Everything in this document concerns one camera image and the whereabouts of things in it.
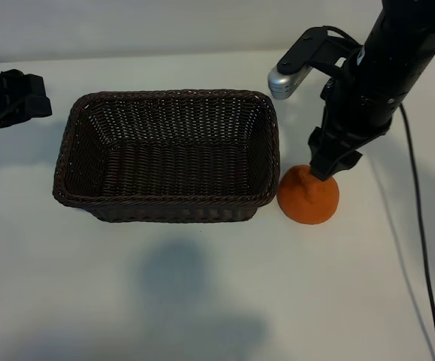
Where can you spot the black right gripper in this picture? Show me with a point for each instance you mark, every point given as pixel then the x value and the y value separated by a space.
pixel 367 97

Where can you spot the orange fruit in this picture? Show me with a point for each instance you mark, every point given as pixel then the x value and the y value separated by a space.
pixel 307 205

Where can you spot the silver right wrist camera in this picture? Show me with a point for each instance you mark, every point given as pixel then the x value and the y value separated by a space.
pixel 286 84

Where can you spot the dark brown wicker basket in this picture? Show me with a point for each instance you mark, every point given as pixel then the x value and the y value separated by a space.
pixel 172 165

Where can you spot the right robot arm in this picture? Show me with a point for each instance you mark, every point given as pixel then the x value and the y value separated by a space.
pixel 401 22

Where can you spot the black right camera bracket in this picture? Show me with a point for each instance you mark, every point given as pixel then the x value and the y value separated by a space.
pixel 303 47

